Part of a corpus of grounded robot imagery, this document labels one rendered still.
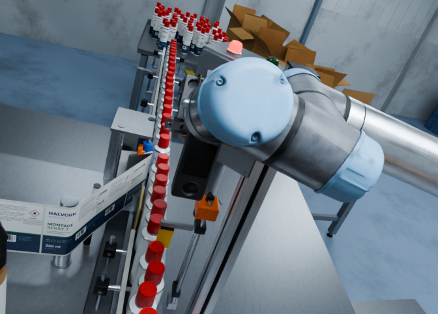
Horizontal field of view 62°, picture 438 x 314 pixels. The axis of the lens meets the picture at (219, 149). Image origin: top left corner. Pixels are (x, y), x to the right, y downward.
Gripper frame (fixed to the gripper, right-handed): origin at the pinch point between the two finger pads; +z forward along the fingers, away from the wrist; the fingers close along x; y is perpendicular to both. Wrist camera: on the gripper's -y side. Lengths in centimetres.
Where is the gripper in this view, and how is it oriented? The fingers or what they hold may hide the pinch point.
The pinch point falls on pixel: (186, 133)
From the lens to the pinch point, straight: 64.5
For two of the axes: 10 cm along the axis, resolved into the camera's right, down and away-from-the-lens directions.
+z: -2.3, -0.2, 9.7
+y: 2.2, -9.8, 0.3
